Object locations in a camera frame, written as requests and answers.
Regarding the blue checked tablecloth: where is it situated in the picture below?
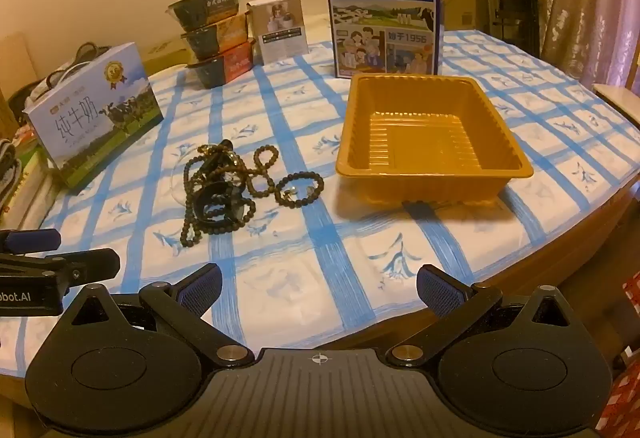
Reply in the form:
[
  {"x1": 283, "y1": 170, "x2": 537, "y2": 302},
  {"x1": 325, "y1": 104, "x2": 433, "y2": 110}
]
[{"x1": 0, "y1": 13, "x2": 640, "y2": 371}]

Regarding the flat cardboard box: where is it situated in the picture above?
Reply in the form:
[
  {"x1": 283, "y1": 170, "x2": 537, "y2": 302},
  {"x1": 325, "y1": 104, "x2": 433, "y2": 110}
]
[{"x1": 141, "y1": 40, "x2": 194, "y2": 76}]

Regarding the black and red food bowl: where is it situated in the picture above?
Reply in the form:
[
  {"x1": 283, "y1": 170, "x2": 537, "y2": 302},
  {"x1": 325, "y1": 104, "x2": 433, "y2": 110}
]
[{"x1": 186, "y1": 41, "x2": 257, "y2": 88}]

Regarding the striped dark cloth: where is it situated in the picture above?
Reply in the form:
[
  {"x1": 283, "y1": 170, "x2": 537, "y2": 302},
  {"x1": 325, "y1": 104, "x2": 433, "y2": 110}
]
[{"x1": 0, "y1": 138, "x2": 24, "y2": 212}]

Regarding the red checked cloth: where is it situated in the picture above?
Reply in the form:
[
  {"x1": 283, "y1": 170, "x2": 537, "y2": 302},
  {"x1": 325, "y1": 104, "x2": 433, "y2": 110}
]
[{"x1": 597, "y1": 268, "x2": 640, "y2": 438}]

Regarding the black bangle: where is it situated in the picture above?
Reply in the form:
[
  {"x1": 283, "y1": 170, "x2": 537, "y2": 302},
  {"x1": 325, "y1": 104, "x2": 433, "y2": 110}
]
[
  {"x1": 200, "y1": 138, "x2": 242, "y2": 175},
  {"x1": 192, "y1": 181, "x2": 257, "y2": 225}
]

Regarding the wooden table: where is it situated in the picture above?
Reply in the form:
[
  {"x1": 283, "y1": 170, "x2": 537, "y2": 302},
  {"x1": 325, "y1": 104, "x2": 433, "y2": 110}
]
[{"x1": 310, "y1": 168, "x2": 640, "y2": 369}]

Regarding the long brown bead necklace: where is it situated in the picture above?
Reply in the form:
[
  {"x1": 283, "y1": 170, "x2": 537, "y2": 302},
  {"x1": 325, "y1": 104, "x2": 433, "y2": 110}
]
[{"x1": 180, "y1": 144, "x2": 252, "y2": 245}]

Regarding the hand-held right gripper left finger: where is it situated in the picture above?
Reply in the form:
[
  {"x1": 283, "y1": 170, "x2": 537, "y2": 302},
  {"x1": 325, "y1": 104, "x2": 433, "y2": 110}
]
[{"x1": 60, "y1": 263, "x2": 256, "y2": 366}]

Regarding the small white box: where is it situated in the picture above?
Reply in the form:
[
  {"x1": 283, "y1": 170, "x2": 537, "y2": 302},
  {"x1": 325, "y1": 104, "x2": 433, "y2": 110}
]
[{"x1": 245, "y1": 0, "x2": 309, "y2": 66}]

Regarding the dark bead bracelet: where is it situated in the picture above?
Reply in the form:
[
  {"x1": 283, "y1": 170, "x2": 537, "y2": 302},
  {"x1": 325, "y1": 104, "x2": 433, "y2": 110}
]
[{"x1": 273, "y1": 171, "x2": 326, "y2": 210}]

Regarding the black instant food bowl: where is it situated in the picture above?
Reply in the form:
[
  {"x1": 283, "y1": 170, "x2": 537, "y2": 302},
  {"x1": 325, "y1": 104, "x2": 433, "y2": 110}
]
[{"x1": 167, "y1": 0, "x2": 242, "y2": 31}]

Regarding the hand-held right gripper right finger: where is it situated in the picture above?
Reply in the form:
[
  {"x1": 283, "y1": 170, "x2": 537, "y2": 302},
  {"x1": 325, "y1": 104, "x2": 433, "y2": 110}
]
[{"x1": 387, "y1": 265, "x2": 576, "y2": 365}]

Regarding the brown bead bracelet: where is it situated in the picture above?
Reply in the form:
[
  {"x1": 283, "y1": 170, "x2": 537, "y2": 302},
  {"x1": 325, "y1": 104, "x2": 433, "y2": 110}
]
[{"x1": 240, "y1": 145, "x2": 281, "y2": 202}]

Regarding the white wooden chair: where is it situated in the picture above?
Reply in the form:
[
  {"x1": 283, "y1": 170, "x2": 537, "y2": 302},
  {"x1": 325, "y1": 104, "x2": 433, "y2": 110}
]
[{"x1": 592, "y1": 82, "x2": 640, "y2": 125}]

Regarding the yellow plastic tray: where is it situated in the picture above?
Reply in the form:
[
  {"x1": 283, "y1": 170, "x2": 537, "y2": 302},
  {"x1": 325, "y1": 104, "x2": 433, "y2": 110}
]
[{"x1": 334, "y1": 73, "x2": 535, "y2": 211}]

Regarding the black and yellow food bowl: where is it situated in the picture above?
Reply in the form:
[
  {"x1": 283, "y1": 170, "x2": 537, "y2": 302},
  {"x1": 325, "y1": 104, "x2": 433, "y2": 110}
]
[{"x1": 180, "y1": 13, "x2": 251, "y2": 61}]

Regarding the white and green milk box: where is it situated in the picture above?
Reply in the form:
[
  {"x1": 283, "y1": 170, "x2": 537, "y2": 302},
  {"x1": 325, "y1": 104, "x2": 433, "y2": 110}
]
[{"x1": 24, "y1": 42, "x2": 165, "y2": 190}]

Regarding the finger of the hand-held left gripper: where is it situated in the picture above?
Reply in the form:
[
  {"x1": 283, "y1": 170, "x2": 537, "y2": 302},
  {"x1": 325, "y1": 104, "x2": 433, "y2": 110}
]
[
  {"x1": 0, "y1": 228, "x2": 62, "y2": 254},
  {"x1": 0, "y1": 247, "x2": 122, "y2": 287}
]

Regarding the blue milk carton box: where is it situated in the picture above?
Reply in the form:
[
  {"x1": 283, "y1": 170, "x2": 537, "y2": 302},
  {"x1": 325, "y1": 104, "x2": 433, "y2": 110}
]
[{"x1": 322, "y1": 0, "x2": 446, "y2": 80}]

